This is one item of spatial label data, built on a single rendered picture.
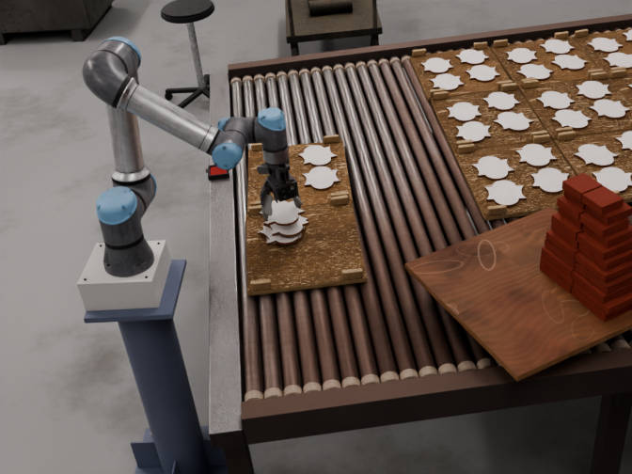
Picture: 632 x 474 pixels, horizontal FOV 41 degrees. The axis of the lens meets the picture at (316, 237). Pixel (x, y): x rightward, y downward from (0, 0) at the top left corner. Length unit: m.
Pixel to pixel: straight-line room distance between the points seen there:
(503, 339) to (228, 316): 0.79
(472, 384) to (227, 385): 0.62
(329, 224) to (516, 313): 0.76
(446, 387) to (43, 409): 2.01
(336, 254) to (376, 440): 0.94
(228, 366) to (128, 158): 0.70
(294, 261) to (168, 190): 2.32
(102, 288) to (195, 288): 1.50
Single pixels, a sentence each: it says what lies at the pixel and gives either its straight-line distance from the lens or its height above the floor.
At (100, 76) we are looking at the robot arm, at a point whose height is 1.57.
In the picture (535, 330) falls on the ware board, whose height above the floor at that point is 1.04.
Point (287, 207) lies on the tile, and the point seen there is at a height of 1.03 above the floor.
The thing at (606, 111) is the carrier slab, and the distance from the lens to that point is 3.28.
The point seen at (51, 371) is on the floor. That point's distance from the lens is 3.81.
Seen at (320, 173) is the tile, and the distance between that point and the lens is 2.90.
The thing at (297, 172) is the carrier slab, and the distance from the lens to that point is 2.94.
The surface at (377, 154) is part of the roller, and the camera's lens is 3.04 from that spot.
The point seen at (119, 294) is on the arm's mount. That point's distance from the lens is 2.55.
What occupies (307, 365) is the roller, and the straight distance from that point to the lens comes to 2.21.
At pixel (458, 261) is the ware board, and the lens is 2.32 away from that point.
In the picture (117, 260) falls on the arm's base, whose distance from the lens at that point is 2.53.
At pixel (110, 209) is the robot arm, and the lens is 2.45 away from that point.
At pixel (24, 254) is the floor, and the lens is 4.57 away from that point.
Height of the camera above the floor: 2.47
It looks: 36 degrees down
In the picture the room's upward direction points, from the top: 6 degrees counter-clockwise
